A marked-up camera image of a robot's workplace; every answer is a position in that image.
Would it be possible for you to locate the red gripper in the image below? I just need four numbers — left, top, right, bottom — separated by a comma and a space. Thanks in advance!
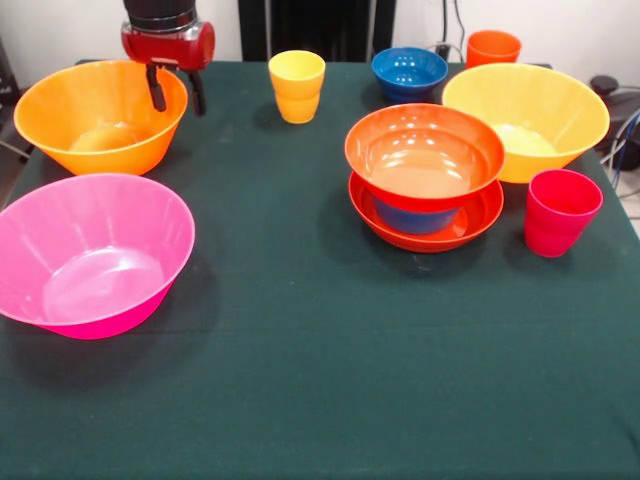
120, 19, 217, 118

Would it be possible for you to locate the red plastic bowl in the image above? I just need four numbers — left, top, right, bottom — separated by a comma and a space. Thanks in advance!
348, 169, 505, 254
344, 103, 506, 214

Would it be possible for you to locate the light blue translucent bowl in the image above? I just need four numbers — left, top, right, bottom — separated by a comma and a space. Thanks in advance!
373, 198, 461, 236

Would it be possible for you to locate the large orange plastic bowl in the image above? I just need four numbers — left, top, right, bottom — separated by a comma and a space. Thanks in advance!
13, 59, 190, 177
441, 62, 611, 184

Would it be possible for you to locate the yellow plastic cup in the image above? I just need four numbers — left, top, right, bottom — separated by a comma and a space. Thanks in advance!
267, 49, 327, 125

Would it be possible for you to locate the large pink plastic bowl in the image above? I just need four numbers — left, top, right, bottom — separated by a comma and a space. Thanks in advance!
0, 172, 197, 341

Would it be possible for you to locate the dark blue plastic bowl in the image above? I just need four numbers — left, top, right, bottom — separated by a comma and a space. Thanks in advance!
370, 46, 450, 105

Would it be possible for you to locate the dark green tablecloth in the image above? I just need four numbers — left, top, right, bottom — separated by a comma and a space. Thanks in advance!
0, 58, 640, 480

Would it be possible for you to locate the orange plastic cup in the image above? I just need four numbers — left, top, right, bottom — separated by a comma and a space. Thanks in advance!
466, 29, 523, 70

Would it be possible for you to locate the crimson plastic cup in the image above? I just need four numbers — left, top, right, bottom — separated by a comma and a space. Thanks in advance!
524, 168, 605, 259

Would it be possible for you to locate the black chair base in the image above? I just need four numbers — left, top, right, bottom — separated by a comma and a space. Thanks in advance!
588, 74, 640, 151

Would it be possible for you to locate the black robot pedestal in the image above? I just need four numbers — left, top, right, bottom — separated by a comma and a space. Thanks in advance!
238, 0, 397, 64

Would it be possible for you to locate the grey wall cable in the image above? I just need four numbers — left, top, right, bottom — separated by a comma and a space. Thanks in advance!
452, 0, 466, 49

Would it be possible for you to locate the tangle of floor cables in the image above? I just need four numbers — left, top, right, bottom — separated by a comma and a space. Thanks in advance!
599, 107, 640, 174

